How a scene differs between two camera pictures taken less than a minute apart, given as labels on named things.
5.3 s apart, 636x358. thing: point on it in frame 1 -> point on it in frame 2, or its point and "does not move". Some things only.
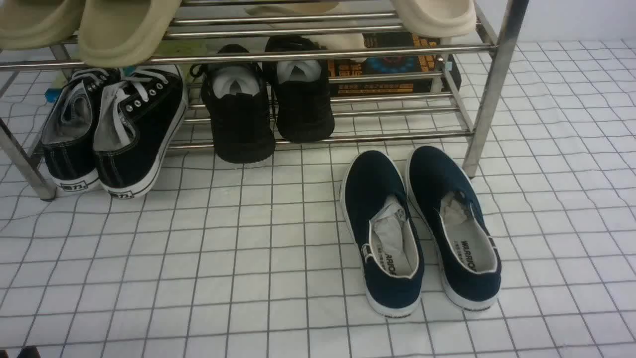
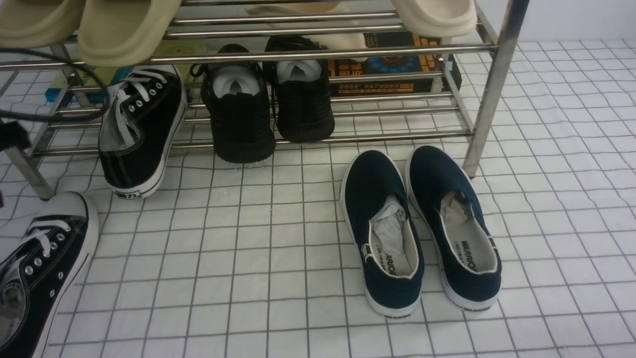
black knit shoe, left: [238, 97] does not move
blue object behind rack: [52, 94] does not move
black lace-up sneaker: [69, 138] -> [37, 282]
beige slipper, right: [437, 18] does not move
